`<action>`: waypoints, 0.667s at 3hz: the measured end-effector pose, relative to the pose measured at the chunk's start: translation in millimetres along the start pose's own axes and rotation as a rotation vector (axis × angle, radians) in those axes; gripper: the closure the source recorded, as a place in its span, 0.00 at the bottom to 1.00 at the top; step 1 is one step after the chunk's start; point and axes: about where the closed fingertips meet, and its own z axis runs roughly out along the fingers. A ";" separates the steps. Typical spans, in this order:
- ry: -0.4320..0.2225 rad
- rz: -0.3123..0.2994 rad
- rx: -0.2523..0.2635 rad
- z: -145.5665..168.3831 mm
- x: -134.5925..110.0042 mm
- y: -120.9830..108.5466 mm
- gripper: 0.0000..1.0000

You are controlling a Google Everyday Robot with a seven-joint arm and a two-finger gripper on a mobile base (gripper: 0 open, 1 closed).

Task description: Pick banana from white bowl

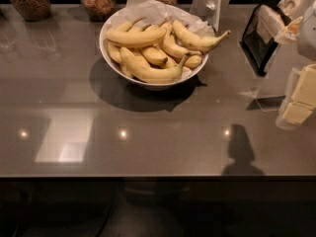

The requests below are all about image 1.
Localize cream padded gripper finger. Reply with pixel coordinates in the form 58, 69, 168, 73
276, 64, 316, 130
275, 16, 303, 44

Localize right yellow banana with stem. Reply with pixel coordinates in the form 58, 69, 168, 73
172, 20, 231, 52

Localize centre short yellow banana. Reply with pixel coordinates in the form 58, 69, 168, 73
141, 46, 168, 65

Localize front long yellow banana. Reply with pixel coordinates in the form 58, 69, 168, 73
119, 47, 189, 84

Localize white ceramic bowl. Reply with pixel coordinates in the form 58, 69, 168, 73
99, 4, 208, 91

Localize white paper napkins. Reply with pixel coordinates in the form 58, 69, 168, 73
257, 0, 302, 43

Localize clear acrylic holder base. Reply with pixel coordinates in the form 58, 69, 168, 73
239, 87, 284, 112

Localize middle glass jar of grains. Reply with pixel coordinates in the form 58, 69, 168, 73
77, 0, 118, 22

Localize left glass jar of grains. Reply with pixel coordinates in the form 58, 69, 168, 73
10, 0, 50, 22

